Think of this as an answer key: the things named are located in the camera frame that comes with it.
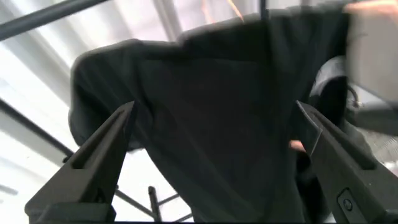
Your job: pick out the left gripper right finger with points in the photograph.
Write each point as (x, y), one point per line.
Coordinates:
(351, 186)

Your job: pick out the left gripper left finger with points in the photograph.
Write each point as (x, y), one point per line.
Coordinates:
(90, 174)

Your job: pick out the black garment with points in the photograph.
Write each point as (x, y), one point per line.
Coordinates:
(217, 124)

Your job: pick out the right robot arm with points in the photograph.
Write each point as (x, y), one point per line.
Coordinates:
(373, 56)

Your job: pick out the black clothes rack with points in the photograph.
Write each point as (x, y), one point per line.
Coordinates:
(46, 15)

